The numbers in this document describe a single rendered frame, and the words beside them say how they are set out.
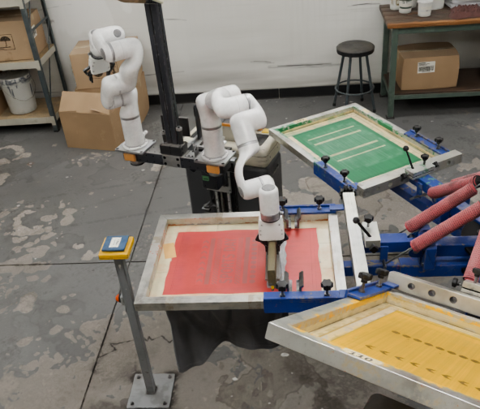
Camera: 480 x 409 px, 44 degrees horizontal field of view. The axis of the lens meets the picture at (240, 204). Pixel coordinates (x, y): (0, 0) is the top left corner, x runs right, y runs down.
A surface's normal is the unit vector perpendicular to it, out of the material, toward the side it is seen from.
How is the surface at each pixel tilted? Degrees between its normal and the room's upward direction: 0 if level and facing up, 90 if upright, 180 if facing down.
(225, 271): 0
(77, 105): 48
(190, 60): 90
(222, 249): 0
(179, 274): 0
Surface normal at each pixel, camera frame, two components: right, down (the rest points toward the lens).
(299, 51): -0.06, 0.55
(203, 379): -0.08, -0.83
